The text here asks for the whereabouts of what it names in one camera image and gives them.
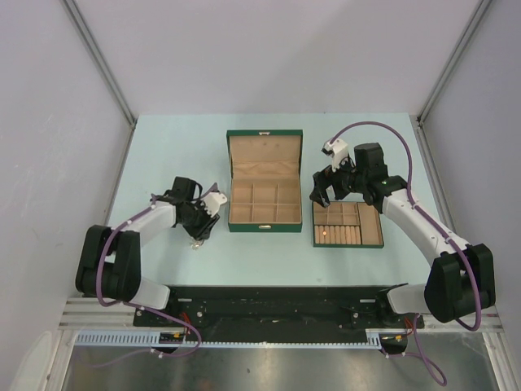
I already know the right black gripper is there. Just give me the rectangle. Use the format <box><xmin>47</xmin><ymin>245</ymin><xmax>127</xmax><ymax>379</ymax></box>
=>
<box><xmin>309</xmin><ymin>152</ymin><xmax>367</xmax><ymax>208</ymax></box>

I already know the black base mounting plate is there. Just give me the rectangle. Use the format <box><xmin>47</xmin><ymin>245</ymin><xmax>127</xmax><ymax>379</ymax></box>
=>
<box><xmin>83</xmin><ymin>284</ymin><xmax>432</xmax><ymax>331</ymax></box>

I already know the green jewelry tray insert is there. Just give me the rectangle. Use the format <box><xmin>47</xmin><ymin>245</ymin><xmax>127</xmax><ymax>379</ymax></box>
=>
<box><xmin>312</xmin><ymin>201</ymin><xmax>384</xmax><ymax>248</ymax></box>

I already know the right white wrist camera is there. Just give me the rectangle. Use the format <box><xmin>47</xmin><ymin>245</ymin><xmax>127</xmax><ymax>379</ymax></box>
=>
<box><xmin>322</xmin><ymin>138</ymin><xmax>349</xmax><ymax>172</ymax></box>

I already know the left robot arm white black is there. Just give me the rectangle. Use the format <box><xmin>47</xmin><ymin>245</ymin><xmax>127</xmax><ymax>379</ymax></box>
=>
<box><xmin>75</xmin><ymin>177</ymin><xmax>228</xmax><ymax>326</ymax></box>

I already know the white slotted cable duct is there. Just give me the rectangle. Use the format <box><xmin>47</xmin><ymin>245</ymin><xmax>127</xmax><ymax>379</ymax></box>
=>
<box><xmin>75</xmin><ymin>327</ymin><xmax>424</xmax><ymax>349</ymax></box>

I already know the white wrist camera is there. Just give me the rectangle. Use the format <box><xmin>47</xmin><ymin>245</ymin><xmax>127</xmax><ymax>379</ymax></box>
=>
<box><xmin>322</xmin><ymin>138</ymin><xmax>349</xmax><ymax>172</ymax></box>
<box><xmin>202</xmin><ymin>191</ymin><xmax>228</xmax><ymax>217</ymax></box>

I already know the green jewelry box beige lining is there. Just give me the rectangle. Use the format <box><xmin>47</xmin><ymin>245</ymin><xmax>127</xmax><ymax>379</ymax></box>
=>
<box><xmin>226</xmin><ymin>130</ymin><xmax>303</xmax><ymax>233</ymax></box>

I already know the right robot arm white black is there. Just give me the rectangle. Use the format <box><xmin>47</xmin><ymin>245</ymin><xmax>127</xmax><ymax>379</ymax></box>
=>
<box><xmin>310</xmin><ymin>139</ymin><xmax>496</xmax><ymax>327</ymax></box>

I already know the aluminium frame rail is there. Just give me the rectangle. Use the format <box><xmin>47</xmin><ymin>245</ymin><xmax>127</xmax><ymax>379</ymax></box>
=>
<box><xmin>59</xmin><ymin>297</ymin><xmax>520</xmax><ymax>390</ymax></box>

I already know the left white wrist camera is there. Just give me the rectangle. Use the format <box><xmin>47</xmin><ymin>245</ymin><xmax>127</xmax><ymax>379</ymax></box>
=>
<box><xmin>202</xmin><ymin>191</ymin><xmax>228</xmax><ymax>217</ymax></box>

